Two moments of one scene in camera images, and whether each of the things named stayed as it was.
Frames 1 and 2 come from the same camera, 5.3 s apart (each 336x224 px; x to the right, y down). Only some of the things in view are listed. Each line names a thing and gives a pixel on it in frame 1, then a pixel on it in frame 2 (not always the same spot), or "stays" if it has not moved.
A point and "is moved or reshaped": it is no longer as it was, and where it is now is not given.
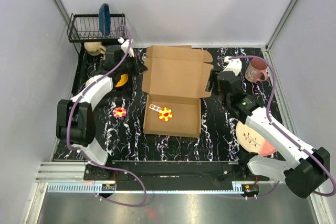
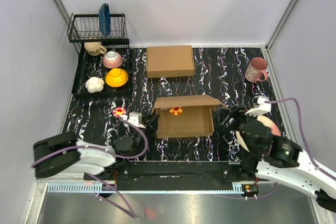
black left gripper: (138, 67) to (150, 122)
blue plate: (104, 19) stays
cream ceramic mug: (94, 48) stays
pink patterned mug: (254, 69) stays
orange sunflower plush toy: (165, 114) to (176, 110)
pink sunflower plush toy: (119, 112) stays
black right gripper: (213, 78) to (223, 114)
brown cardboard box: (175, 78) is moved or reshaped
